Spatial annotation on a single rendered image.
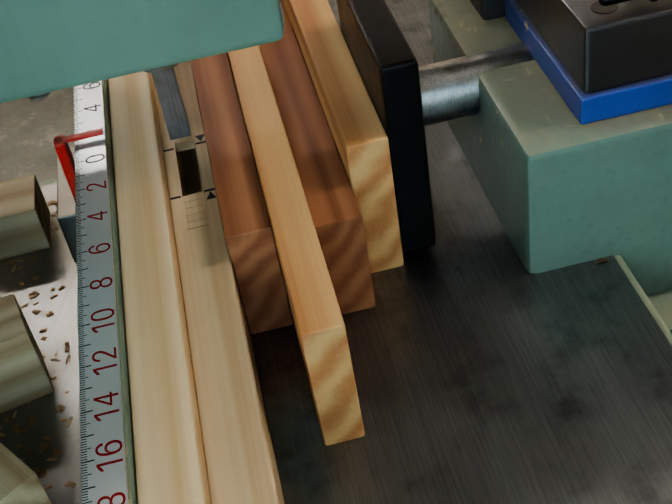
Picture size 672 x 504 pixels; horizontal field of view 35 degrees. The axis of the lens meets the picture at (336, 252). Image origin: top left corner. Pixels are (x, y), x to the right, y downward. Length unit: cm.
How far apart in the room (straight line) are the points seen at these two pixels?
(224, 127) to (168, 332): 12
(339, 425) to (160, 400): 7
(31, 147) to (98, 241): 194
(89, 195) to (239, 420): 13
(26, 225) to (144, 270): 28
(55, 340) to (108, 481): 29
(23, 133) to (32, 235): 173
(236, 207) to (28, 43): 10
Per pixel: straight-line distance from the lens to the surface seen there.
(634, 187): 43
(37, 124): 241
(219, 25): 40
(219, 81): 48
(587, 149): 41
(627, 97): 41
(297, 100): 47
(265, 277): 41
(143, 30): 40
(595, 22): 40
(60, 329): 61
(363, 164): 41
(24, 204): 66
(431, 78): 44
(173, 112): 45
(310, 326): 34
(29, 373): 57
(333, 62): 45
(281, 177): 41
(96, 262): 39
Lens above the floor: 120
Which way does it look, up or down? 40 degrees down
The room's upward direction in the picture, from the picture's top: 10 degrees counter-clockwise
